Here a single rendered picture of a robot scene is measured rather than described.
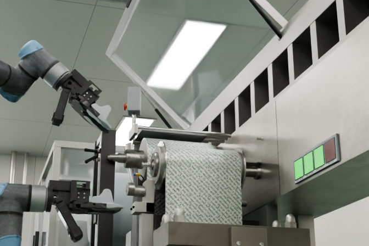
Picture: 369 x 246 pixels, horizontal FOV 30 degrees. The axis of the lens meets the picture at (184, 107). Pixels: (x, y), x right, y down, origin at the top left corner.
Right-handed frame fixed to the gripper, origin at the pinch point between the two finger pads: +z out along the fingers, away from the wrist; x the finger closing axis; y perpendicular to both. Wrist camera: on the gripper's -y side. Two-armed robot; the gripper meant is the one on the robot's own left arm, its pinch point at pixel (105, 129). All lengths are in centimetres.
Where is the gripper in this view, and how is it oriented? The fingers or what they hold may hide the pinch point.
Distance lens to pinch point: 212.0
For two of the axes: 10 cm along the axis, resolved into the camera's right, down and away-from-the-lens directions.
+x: -2.8, 3.3, 9.0
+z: 7.3, 6.8, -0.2
